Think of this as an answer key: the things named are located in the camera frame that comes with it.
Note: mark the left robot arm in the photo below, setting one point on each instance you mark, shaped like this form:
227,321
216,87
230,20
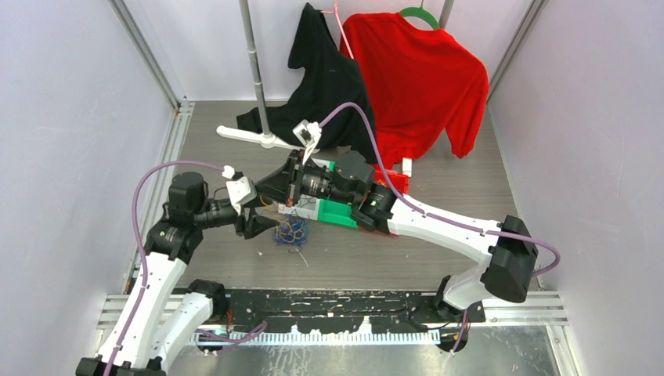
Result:
142,342

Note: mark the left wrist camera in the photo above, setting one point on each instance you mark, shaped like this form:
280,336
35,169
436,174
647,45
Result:
240,192

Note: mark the white plastic bin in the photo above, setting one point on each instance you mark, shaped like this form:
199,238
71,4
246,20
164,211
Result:
307,206

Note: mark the white clothes rack stand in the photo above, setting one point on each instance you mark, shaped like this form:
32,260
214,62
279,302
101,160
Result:
266,138

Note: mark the pink hanger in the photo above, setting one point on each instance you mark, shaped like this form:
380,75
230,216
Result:
344,39

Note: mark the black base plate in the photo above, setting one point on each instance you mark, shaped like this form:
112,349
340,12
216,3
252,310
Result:
332,312

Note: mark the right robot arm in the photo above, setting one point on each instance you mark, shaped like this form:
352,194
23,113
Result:
505,256

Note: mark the black t-shirt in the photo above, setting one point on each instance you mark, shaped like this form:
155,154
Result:
330,80

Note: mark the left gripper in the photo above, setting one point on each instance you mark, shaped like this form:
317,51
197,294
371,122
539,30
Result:
254,224

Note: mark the red sweatshirt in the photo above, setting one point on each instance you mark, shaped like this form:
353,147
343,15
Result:
420,83

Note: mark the red plastic bin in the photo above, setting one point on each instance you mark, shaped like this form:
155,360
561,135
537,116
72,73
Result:
394,179

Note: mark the green plastic bin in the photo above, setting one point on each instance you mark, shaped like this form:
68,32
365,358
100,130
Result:
335,213

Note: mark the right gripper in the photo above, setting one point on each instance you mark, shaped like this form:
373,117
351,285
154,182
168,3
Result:
276,186

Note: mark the green hanger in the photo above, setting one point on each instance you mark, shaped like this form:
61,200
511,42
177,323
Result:
421,14

